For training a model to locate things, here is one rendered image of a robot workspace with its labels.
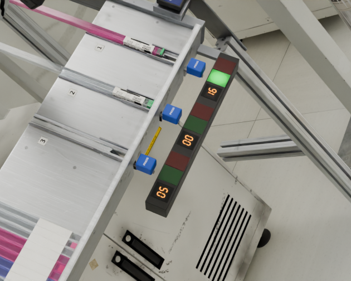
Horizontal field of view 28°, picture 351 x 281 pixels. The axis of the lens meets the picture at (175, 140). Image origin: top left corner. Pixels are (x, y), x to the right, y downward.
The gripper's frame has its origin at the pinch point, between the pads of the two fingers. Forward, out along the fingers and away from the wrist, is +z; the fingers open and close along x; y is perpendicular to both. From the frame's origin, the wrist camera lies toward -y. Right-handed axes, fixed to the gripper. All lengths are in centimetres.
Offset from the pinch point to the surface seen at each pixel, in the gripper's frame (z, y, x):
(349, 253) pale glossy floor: 51, -86, -12
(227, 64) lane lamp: 4.6, -39.0, -14.9
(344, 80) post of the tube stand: 36, -67, -47
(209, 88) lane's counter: 4.8, -38.2, -8.5
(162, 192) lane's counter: 4.7, -38.9, 14.0
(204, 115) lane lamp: 4.5, -39.5, -2.9
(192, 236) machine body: 55, -50, 1
